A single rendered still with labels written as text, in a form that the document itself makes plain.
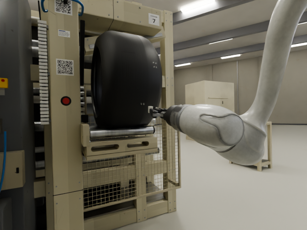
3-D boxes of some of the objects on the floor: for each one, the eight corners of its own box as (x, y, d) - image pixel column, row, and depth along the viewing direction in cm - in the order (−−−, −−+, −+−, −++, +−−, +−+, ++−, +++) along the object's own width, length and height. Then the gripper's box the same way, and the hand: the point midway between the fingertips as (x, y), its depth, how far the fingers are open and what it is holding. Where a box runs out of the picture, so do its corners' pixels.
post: (56, 328, 83) (41, -220, 81) (57, 301, 95) (44, -176, 93) (86, 314, 89) (72, -198, 86) (83, 290, 101) (71, -160, 98)
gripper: (196, 105, 61) (162, 101, 82) (163, 106, 55) (135, 101, 76) (195, 127, 62) (161, 117, 83) (162, 129, 56) (135, 118, 77)
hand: (152, 110), depth 77 cm, fingers closed
